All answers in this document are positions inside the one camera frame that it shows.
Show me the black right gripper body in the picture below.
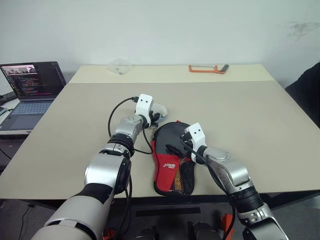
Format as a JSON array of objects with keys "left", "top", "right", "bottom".
[{"left": 179, "top": 132, "right": 195, "bottom": 161}]

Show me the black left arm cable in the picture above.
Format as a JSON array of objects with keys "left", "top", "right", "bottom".
[{"left": 107, "top": 96, "right": 155, "bottom": 240}]

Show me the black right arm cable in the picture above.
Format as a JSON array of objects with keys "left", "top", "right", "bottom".
[{"left": 180, "top": 138, "right": 237, "bottom": 240}]

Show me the dark rounded shape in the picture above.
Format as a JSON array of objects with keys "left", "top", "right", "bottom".
[
  {"left": 193, "top": 221, "right": 217, "bottom": 240},
  {"left": 136, "top": 226, "right": 158, "bottom": 240}
]

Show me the grey open laptop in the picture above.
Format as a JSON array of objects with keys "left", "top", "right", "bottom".
[{"left": 0, "top": 61, "right": 67, "bottom": 131}]

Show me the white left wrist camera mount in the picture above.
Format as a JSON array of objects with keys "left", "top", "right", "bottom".
[{"left": 134, "top": 93, "right": 154, "bottom": 127}]

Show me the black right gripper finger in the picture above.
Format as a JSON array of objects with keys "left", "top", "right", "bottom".
[
  {"left": 169, "top": 150, "right": 187, "bottom": 160},
  {"left": 165, "top": 144, "right": 185, "bottom": 154}
]

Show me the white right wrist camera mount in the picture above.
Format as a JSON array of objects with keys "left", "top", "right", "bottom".
[{"left": 184, "top": 122, "right": 208, "bottom": 161}]

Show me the black laptop cable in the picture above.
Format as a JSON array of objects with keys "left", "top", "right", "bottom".
[{"left": 0, "top": 147, "right": 12, "bottom": 161}]

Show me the black red paddle case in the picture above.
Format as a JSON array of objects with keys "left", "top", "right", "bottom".
[{"left": 151, "top": 121, "right": 198, "bottom": 197}]

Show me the black floor cable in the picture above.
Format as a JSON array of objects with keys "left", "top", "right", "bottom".
[{"left": 21, "top": 203, "right": 36, "bottom": 231}]

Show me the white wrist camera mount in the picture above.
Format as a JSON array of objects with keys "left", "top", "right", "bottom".
[
  {"left": 184, "top": 122, "right": 208, "bottom": 161},
  {"left": 134, "top": 93, "right": 154, "bottom": 127}
]

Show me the black handheld controller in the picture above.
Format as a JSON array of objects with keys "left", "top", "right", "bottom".
[{"left": 0, "top": 91, "right": 19, "bottom": 105}]

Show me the black chair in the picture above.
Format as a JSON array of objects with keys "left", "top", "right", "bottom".
[{"left": 284, "top": 62, "right": 320, "bottom": 121}]

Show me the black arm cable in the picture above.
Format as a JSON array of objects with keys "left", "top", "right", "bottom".
[
  {"left": 107, "top": 96, "right": 155, "bottom": 240},
  {"left": 180, "top": 138, "right": 237, "bottom": 240}
]

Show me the clear plastic container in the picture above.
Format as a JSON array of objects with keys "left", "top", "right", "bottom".
[{"left": 107, "top": 57, "right": 134, "bottom": 76}]

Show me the red black tool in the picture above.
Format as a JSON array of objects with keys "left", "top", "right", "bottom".
[
  {"left": 220, "top": 213, "right": 236, "bottom": 240},
  {"left": 103, "top": 228, "right": 116, "bottom": 240}
]

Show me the orange hacksaw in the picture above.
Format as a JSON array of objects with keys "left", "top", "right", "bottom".
[{"left": 188, "top": 64, "right": 230, "bottom": 75}]

